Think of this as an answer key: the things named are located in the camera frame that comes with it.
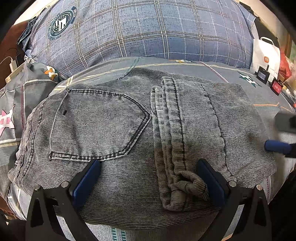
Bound grey washed denim pants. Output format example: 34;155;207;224
8;68;276;230

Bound grey star-print bed sheet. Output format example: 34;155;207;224
1;57;295;240

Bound small red display device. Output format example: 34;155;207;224
270;78;283;96

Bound small black display device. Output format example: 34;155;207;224
256;65;270;84

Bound red plastic bag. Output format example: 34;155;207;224
278;51;295;83

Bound white paper shopping bag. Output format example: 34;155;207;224
250;37;280;82

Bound grey star-print pillow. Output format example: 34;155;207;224
1;60;60;199

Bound beige power strip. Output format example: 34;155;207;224
5;63;25;84

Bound white phone charger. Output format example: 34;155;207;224
10;59;18;73

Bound brown wooden headboard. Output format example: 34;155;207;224
0;21;28;88

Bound blue plaid duvet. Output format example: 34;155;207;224
18;0;258;78

